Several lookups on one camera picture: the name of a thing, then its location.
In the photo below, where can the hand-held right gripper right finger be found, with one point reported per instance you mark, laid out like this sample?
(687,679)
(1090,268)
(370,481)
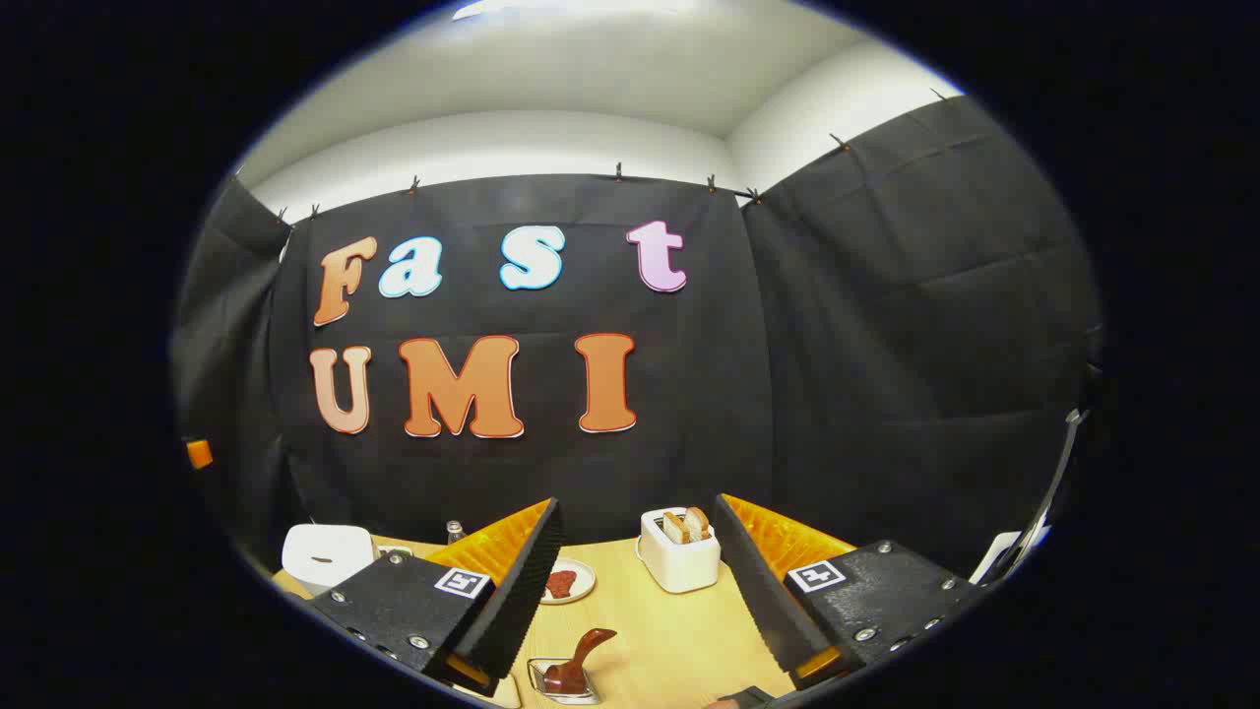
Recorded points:
(763,591)

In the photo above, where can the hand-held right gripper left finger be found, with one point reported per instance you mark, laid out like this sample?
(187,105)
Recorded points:
(522,591)

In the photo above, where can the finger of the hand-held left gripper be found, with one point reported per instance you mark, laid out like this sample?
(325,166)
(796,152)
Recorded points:
(199,454)

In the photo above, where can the brown wooden spoon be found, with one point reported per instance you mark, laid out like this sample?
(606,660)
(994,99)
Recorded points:
(581,655)

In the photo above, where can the white rice cooker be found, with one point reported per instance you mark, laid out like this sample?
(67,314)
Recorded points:
(325,556)

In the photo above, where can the red meat piece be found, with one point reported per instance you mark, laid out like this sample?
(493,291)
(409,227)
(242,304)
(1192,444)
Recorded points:
(561,584)

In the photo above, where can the white round plate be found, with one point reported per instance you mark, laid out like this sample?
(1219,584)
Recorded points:
(584,589)

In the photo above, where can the white toaster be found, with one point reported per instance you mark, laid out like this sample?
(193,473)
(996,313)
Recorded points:
(679,566)

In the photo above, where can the clear plastic water bottle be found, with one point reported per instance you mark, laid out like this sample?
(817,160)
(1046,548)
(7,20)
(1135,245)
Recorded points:
(455,533)

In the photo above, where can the black backdrop cloth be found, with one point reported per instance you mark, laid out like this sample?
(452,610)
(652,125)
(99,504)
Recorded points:
(837,394)

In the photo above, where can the white side shelf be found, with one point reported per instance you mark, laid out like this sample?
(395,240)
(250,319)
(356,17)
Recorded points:
(996,559)

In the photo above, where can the black stand pole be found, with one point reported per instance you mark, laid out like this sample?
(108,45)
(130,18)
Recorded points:
(1053,483)

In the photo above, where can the ceiling light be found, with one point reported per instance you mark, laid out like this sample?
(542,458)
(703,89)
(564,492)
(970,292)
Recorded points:
(561,8)

